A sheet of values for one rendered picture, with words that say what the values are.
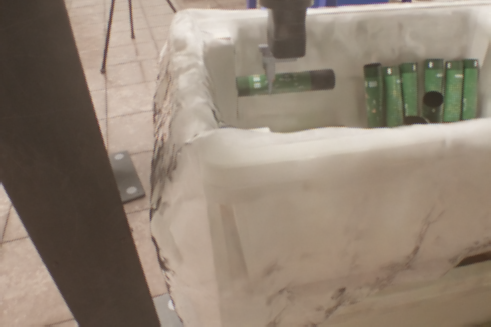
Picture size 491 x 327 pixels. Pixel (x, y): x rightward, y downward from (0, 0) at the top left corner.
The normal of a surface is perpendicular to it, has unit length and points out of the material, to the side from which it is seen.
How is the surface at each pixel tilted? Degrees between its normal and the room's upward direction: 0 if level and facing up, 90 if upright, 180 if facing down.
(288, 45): 90
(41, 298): 0
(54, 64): 90
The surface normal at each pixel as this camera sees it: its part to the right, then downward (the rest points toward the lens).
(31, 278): -0.04, -0.82
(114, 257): 0.45, 0.49
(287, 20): 0.12, 0.71
